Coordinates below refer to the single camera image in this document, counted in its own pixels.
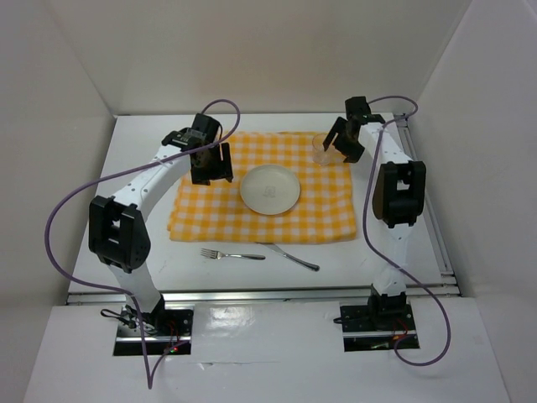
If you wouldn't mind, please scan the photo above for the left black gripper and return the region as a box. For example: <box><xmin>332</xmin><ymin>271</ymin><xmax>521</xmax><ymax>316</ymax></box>
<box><xmin>190</xmin><ymin>142</ymin><xmax>232</xmax><ymax>186</ymax></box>

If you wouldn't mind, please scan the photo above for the clear plastic cup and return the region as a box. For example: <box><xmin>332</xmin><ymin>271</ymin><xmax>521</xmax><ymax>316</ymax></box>
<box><xmin>312</xmin><ymin>133</ymin><xmax>332</xmax><ymax>166</ymax></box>

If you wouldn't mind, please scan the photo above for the cream round plate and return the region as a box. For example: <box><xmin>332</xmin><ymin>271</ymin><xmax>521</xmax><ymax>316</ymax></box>
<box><xmin>239</xmin><ymin>164</ymin><xmax>301</xmax><ymax>216</ymax></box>

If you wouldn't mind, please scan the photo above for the yellow white checkered cloth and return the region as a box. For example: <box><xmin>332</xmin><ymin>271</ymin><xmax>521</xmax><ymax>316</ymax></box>
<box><xmin>167</xmin><ymin>132</ymin><xmax>357</xmax><ymax>243</ymax></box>

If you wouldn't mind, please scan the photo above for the silver table knife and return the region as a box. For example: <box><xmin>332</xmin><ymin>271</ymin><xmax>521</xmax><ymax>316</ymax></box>
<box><xmin>260</xmin><ymin>243</ymin><xmax>321</xmax><ymax>272</ymax></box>

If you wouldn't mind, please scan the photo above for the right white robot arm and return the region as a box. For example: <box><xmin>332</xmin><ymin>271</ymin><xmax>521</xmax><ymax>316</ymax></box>
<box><xmin>322</xmin><ymin>96</ymin><xmax>426</xmax><ymax>331</ymax></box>

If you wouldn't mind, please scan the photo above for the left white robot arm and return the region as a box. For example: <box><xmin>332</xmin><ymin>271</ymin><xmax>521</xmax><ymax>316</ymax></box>
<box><xmin>88</xmin><ymin>113</ymin><xmax>233</xmax><ymax>335</ymax></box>

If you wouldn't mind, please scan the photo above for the silver fork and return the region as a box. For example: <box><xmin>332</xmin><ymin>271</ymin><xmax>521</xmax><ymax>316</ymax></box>
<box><xmin>201</xmin><ymin>249</ymin><xmax>266</xmax><ymax>261</ymax></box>

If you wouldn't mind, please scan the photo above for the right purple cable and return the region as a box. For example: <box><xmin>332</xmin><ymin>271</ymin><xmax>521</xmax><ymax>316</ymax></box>
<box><xmin>362</xmin><ymin>95</ymin><xmax>454</xmax><ymax>367</ymax></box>

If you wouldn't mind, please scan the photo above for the purple cable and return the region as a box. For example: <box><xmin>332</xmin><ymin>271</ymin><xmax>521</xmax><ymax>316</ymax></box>
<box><xmin>362</xmin><ymin>95</ymin><xmax>454</xmax><ymax>367</ymax></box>
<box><xmin>44</xmin><ymin>99</ymin><xmax>242</xmax><ymax>390</ymax></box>

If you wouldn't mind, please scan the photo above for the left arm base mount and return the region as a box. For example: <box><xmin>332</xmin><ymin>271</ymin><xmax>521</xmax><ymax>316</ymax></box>
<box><xmin>100</xmin><ymin>306</ymin><xmax>194</xmax><ymax>357</ymax></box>

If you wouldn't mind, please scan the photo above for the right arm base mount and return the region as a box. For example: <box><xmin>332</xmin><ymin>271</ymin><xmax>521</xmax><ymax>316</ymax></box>
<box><xmin>332</xmin><ymin>304</ymin><xmax>420</xmax><ymax>352</ymax></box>

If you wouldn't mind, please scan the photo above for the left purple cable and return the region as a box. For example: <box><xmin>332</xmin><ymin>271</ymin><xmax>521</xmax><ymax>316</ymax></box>
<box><xmin>44</xmin><ymin>99</ymin><xmax>242</xmax><ymax>390</ymax></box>

